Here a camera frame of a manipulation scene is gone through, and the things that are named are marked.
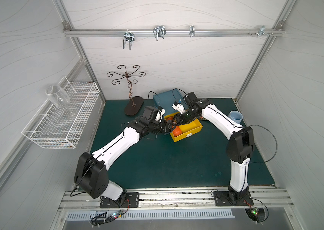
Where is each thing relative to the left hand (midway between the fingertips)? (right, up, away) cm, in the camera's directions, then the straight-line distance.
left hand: (172, 128), depth 79 cm
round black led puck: (+43, -43, -7) cm, 62 cm away
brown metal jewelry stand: (-29, +16, +37) cm, 49 cm away
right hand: (+2, +2, +8) cm, 8 cm away
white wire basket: (-54, +3, -11) cm, 55 cm away
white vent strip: (-10, -43, -8) cm, 45 cm away
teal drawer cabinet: (-4, +17, +13) cm, 22 cm away
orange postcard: (+3, -3, +3) cm, 5 cm away
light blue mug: (+49, +6, +26) cm, 56 cm away
